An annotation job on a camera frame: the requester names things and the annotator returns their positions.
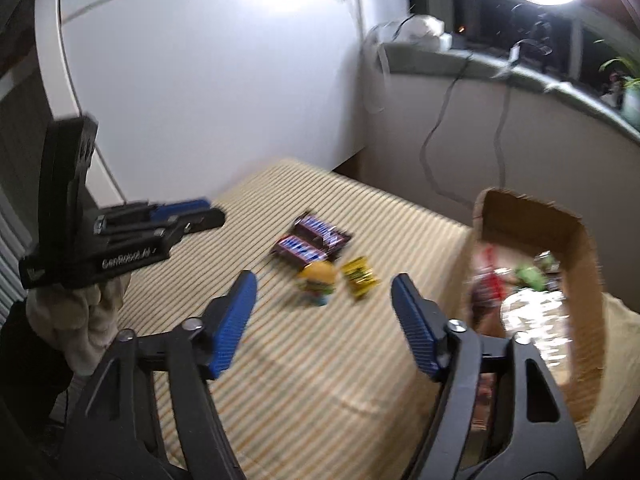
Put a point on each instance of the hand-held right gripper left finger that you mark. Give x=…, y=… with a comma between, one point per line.
x=232, y=320

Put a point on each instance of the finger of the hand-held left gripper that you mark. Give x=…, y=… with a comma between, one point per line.
x=180, y=206
x=200, y=220

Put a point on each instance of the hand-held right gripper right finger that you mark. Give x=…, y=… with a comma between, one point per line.
x=415, y=320

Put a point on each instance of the yellow candy packet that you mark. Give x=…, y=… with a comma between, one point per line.
x=359, y=277

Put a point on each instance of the red-edged brownie packet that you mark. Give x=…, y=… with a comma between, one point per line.
x=487, y=285

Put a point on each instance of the burger-shaped gummy packet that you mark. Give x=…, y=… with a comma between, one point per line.
x=317, y=280

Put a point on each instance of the brown chocolate bar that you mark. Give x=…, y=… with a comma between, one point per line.
x=297, y=250
x=320, y=232

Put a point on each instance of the green wafer packet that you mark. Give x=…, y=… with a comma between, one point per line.
x=531, y=277

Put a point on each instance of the cardboard box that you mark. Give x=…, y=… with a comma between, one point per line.
x=585, y=310

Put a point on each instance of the person's left forearm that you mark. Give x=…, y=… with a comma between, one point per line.
x=30, y=375

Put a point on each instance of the person's left hand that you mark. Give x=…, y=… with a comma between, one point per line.
x=85, y=320

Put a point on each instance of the striped tablecloth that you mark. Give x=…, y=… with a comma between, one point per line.
x=325, y=385

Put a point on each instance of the snack packets inside box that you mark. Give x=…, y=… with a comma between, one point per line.
x=537, y=330

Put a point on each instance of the potted spider plant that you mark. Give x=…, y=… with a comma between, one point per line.
x=627, y=85

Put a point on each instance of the white window frame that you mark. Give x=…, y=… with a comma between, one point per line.
x=577, y=45

